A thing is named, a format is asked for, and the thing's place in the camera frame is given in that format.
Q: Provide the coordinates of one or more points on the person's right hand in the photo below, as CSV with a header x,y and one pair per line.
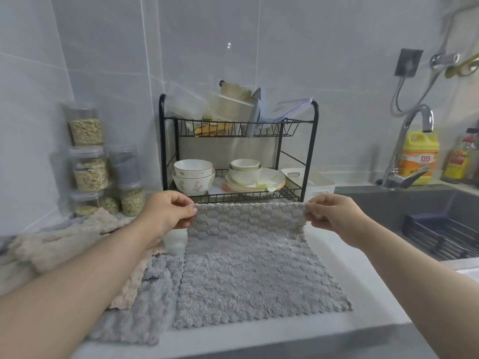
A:
x,y
340,216

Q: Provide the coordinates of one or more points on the person's left hand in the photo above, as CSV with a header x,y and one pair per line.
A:
x,y
164,214

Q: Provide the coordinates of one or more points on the grey checked towel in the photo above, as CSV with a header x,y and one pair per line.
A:
x,y
254,272

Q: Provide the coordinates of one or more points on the pile of fluffy cloths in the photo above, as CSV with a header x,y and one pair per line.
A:
x,y
56,239

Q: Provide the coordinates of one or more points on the person's left forearm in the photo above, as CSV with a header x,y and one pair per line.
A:
x,y
67,287

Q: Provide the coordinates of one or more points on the person's right forearm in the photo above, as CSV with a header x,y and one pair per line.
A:
x,y
423,291

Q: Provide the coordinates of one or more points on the small clear jar of oats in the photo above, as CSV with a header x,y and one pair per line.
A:
x,y
133,201

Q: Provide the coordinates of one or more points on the white plastic basket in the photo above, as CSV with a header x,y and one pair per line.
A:
x,y
322,185

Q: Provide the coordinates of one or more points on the grey kitchen sink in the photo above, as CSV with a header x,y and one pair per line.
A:
x,y
381,205

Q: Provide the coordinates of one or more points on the clear jar grey contents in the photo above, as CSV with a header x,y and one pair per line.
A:
x,y
122,168

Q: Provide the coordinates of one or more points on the pale green rice paddle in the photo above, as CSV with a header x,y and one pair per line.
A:
x,y
270,186

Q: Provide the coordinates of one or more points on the small bowls on plates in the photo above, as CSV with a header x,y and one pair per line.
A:
x,y
239,189

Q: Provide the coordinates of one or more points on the short clear plastic jar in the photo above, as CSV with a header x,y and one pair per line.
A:
x,y
86,201

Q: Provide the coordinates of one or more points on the blue sink drain rack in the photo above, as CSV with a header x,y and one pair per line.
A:
x,y
423,224

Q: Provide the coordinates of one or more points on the small white bowl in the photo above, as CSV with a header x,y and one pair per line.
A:
x,y
244,164
243,177

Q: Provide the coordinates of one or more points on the chrome faucet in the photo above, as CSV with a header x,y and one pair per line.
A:
x,y
402,145

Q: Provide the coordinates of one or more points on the yellow dish cloth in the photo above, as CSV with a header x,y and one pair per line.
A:
x,y
213,128

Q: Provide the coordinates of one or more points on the yellow detergent bottle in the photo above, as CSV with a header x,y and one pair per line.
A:
x,y
421,157

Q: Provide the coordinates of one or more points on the clear plastic food container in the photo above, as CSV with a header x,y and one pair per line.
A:
x,y
187,102

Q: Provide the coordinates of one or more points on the blue rimmed container lid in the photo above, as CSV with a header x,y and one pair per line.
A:
x,y
286,110

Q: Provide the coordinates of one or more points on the large clear food container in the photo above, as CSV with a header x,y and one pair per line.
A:
x,y
232,110

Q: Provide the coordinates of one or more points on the yellow label sauce bottle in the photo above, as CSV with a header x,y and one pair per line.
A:
x,y
458,162

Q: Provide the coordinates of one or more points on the grey plastic lid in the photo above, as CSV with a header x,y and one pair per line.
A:
x,y
256,112

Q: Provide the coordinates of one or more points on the tan lid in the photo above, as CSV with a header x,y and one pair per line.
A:
x,y
235,91

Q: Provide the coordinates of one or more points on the chrome water valve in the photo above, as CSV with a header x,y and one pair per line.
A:
x,y
443,60

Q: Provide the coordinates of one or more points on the black wall socket with plug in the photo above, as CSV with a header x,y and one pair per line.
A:
x,y
408,62

